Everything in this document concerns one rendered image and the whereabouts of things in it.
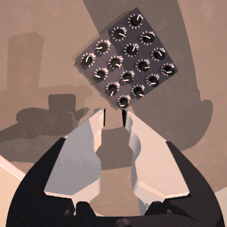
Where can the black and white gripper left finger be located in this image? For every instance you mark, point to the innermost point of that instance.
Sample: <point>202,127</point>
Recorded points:
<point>69,172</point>

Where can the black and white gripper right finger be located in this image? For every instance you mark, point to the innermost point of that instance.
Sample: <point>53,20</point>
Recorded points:
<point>160,172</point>

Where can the dark grey knob box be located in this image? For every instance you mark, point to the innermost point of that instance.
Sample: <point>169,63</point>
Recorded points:
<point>132,65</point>

